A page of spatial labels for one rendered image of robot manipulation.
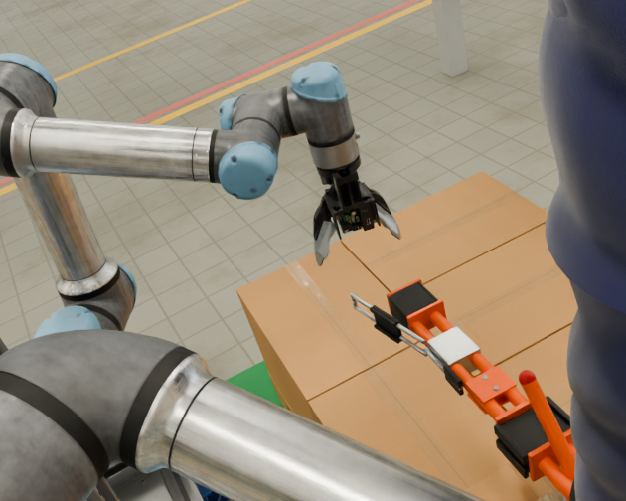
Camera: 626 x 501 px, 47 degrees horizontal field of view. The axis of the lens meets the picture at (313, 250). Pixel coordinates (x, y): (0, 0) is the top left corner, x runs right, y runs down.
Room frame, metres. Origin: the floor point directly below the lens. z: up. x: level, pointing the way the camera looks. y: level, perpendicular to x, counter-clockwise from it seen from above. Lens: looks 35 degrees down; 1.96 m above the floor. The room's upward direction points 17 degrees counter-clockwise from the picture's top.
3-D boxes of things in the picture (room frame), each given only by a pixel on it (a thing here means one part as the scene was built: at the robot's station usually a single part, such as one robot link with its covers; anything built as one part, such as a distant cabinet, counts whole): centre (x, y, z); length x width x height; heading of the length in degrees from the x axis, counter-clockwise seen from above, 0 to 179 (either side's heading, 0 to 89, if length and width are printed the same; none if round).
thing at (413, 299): (0.98, -0.15, 1.08); 0.08 x 0.07 x 0.05; 14
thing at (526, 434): (0.64, -0.23, 1.08); 0.10 x 0.08 x 0.06; 104
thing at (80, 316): (0.99, 0.44, 1.20); 0.13 x 0.12 x 0.14; 167
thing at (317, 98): (1.00, -0.08, 1.51); 0.09 x 0.08 x 0.11; 77
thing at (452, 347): (0.85, -0.18, 1.07); 0.07 x 0.07 x 0.04; 14
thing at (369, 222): (0.99, -0.08, 1.35); 0.09 x 0.08 x 0.12; 3
